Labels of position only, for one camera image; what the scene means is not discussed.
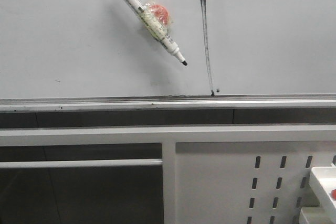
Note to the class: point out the white whiteboard marker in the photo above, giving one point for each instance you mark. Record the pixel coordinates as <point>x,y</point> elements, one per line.
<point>156,28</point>

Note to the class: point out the red magnet taped to marker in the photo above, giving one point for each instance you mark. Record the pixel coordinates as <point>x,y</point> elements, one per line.
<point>161,13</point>

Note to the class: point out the white whiteboard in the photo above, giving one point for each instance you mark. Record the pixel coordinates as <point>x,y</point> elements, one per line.
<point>99,48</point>

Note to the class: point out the white perforated pegboard panel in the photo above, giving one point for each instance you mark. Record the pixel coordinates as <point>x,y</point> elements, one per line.
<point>249,182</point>

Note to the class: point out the white plastic tray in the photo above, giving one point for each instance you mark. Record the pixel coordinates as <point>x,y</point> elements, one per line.
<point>322,183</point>

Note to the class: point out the white box lower right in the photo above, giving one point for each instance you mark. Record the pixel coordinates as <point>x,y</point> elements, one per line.
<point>308,215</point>

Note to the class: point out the small red object in tray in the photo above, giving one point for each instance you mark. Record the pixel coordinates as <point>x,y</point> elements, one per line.
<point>333,194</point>

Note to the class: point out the white metal frame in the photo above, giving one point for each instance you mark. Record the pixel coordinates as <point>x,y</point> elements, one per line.
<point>169,137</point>

